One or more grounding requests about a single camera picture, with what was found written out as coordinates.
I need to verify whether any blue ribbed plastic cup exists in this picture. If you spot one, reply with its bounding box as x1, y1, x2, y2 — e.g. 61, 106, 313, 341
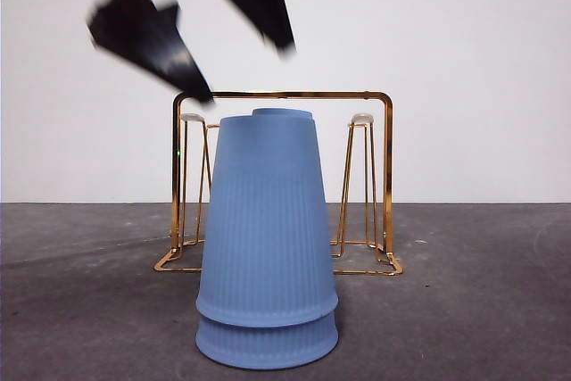
194, 304, 339, 365
195, 114, 339, 327
251, 107, 313, 120

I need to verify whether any gold wire cup holder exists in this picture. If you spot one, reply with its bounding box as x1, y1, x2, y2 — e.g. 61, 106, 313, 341
151, 89, 404, 276

